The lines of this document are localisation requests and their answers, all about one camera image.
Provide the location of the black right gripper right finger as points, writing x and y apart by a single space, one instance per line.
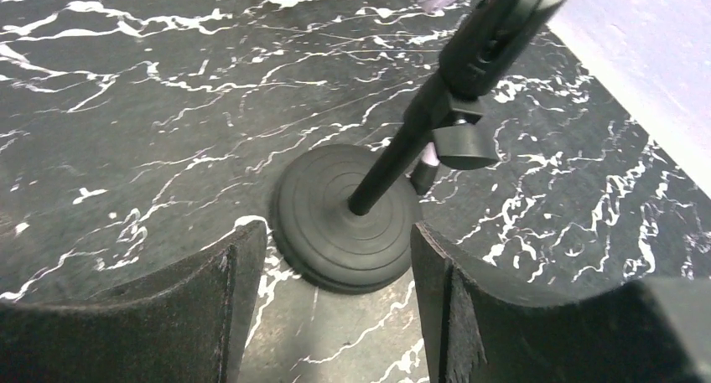
482 324

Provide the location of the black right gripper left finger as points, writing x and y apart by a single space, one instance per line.
186 322

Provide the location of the black round-base desktop mic stand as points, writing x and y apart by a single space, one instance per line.
342 214

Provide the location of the purple tripod music stand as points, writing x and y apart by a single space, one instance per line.
424 173

